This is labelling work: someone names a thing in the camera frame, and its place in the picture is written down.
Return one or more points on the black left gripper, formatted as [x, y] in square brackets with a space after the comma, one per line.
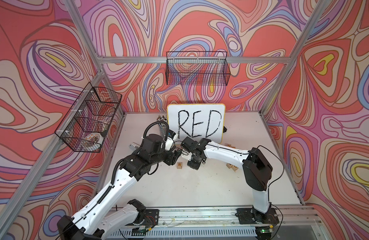
[173, 157]

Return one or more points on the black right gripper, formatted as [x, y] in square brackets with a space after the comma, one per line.
[196, 166]

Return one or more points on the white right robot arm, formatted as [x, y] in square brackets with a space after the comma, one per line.
[257, 171]

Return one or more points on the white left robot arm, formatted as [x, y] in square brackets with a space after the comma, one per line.
[121, 186]

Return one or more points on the yellow framed whiteboard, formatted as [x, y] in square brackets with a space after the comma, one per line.
[197, 121]

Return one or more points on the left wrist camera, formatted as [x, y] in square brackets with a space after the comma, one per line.
[169, 143]

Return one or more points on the black wire basket back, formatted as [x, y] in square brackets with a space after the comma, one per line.
[197, 68]

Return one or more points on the black wire basket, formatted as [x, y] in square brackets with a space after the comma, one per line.
[197, 68]
[92, 112]

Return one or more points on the black wire basket left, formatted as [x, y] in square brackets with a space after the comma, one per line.
[92, 112]

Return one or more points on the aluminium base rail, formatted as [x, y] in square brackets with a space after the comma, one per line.
[283, 222]

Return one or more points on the aluminium corner frame post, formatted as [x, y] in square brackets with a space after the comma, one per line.
[306, 32]

